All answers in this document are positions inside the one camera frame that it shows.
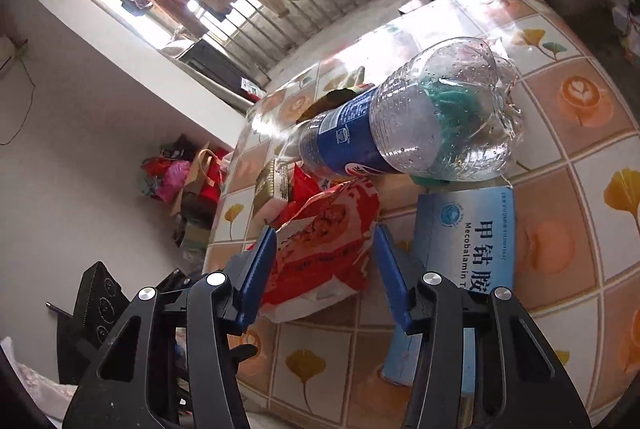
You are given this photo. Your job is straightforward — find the red snack bag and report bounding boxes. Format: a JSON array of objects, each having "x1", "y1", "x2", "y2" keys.
[{"x1": 259, "y1": 167, "x2": 380, "y2": 324}]

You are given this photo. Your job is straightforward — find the blue medicine box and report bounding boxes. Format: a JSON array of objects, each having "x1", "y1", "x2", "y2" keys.
[{"x1": 382, "y1": 186, "x2": 515, "y2": 397}]

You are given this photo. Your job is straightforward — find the clear plastic soda bottle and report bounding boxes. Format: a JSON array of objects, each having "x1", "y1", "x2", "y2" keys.
[{"x1": 276, "y1": 37, "x2": 522, "y2": 182}]

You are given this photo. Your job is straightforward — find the gold tissue pack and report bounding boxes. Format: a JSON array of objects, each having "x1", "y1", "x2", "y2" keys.
[{"x1": 252, "y1": 158, "x2": 290, "y2": 225}]

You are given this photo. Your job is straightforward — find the pile of colourful bags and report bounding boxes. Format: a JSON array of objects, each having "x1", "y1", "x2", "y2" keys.
[{"x1": 138, "y1": 134, "x2": 231, "y2": 264}]

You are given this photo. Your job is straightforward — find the patterned tablecloth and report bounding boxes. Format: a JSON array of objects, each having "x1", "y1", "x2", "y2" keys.
[{"x1": 200, "y1": 0, "x2": 640, "y2": 429}]

